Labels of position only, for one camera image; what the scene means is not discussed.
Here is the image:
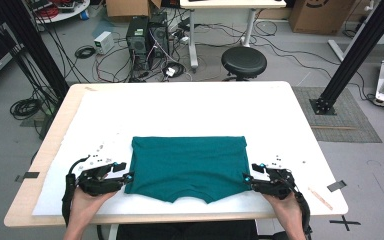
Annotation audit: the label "grey floor mat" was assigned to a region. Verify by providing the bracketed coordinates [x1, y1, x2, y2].
[291, 86, 383, 144]

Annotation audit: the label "white desk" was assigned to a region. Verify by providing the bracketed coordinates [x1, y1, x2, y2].
[179, 0, 287, 70]

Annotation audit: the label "black round stool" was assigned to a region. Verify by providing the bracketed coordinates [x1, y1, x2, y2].
[220, 45, 268, 82]

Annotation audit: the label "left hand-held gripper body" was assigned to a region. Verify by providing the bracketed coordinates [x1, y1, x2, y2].
[76, 143, 126, 197]

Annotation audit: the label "black computer tower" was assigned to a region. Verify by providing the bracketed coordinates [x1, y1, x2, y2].
[148, 13, 171, 68]
[125, 15, 151, 72]

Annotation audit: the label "open cardboard box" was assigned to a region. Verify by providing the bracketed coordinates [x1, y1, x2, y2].
[105, 0, 163, 18]

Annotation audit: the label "black aluminium frame post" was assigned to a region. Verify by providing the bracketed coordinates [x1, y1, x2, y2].
[309, 0, 384, 116]
[0, 0, 71, 101]

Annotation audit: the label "person's dark trousers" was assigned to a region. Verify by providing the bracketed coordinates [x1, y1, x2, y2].
[115, 219, 260, 240]

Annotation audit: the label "black tape cross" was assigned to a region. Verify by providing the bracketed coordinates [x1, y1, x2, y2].
[328, 214, 362, 232]

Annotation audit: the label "thin wooden strip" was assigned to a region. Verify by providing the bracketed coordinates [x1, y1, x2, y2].
[307, 186, 334, 212]

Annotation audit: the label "teal long-sleeved shirt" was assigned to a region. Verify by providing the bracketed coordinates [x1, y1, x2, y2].
[124, 135, 253, 205]

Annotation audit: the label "person's left hand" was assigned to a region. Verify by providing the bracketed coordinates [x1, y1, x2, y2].
[69, 187, 118, 225]

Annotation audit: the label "person's right hand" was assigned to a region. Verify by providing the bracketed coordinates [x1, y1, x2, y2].
[261, 191, 302, 226]

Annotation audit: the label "large cardboard box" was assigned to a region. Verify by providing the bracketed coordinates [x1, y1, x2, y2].
[287, 0, 357, 36]

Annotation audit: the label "coiled black cable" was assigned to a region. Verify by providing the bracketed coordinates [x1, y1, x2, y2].
[74, 45, 97, 60]
[9, 97, 43, 121]

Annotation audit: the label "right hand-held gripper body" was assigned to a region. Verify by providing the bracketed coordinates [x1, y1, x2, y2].
[253, 154, 310, 201]

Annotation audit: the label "small white box device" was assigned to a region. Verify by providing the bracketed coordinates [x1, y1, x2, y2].
[93, 30, 115, 56]

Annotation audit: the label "round white table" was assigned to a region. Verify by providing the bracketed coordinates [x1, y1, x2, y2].
[33, 0, 91, 25]

